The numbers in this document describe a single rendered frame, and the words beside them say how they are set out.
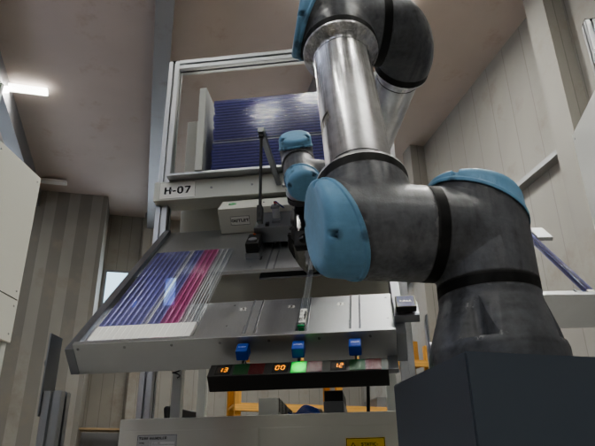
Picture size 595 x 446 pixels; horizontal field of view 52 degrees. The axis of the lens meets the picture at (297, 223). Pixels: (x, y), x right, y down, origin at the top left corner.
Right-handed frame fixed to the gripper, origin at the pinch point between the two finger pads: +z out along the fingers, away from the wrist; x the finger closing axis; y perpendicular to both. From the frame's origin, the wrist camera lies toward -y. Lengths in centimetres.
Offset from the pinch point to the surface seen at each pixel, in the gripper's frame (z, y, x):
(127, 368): -1.6, -34.4, 36.2
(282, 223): -0.8, 22.5, 9.1
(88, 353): -5, -34, 44
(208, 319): -3.3, -21.9, 21.2
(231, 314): -2.9, -20.0, 16.4
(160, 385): 689, 659, 379
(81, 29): 51, 619, 317
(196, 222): 13, 51, 43
